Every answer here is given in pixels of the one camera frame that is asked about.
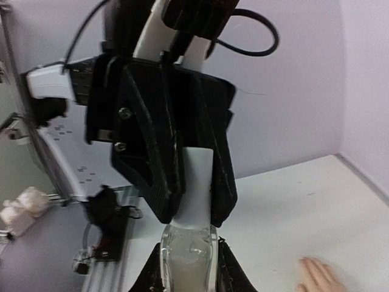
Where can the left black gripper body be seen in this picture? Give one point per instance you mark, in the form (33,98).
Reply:
(103,95)

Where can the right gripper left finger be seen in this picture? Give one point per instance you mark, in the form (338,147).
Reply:
(149,279)

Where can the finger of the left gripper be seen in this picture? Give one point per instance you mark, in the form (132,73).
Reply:
(213,99)
(148,148)

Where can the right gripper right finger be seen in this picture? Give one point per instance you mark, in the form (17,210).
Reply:
(230,276)

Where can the clear nail polish bottle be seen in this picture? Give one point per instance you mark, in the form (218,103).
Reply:
(188,259)

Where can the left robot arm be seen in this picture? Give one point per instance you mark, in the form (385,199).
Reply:
(124,22)

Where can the mannequin hand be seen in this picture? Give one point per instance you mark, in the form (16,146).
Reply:
(317,276)

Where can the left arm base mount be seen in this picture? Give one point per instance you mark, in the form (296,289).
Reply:
(104,211)

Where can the aluminium back rail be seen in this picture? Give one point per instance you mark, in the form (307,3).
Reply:
(374,187)

